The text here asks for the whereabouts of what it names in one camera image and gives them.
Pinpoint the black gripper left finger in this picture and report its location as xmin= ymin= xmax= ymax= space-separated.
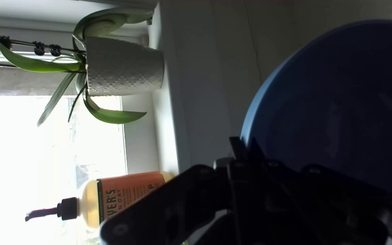
xmin=99 ymin=165 xmax=229 ymax=245

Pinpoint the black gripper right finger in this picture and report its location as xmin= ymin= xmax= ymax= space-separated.
xmin=249 ymin=135 xmax=392 ymax=245

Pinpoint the orange soap dispenser bottle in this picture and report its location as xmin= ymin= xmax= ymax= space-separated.
xmin=25 ymin=172 xmax=174 ymax=229

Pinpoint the potted orchid plant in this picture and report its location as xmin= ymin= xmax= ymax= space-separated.
xmin=0 ymin=7 xmax=165 ymax=125

